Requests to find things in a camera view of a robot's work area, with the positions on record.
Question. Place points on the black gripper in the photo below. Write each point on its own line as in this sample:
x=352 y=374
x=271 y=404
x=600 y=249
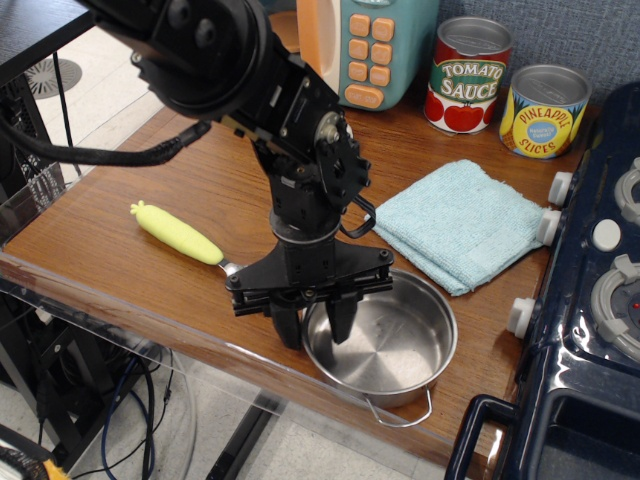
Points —
x=309 y=266

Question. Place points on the stainless steel pot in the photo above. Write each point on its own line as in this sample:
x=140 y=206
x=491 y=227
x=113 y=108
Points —
x=401 y=341

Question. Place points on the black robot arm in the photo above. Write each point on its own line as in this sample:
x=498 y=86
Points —
x=220 y=61

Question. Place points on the light blue folded cloth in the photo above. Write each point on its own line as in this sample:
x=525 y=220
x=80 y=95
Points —
x=459 y=226

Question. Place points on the toy microwave teal and cream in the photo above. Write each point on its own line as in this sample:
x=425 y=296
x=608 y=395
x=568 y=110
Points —
x=368 y=52

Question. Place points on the dark blue toy stove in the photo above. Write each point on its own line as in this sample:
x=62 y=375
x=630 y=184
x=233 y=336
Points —
x=576 y=412

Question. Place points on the tomato sauce can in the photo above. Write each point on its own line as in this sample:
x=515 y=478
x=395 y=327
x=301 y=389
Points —
x=469 y=63

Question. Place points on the pineapple slices can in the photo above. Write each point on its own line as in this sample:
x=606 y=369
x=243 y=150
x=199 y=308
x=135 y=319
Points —
x=544 y=109

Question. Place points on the black desk at left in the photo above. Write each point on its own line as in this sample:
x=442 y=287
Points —
x=32 y=30

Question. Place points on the spoon with yellow-green handle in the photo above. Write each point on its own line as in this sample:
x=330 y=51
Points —
x=180 y=236

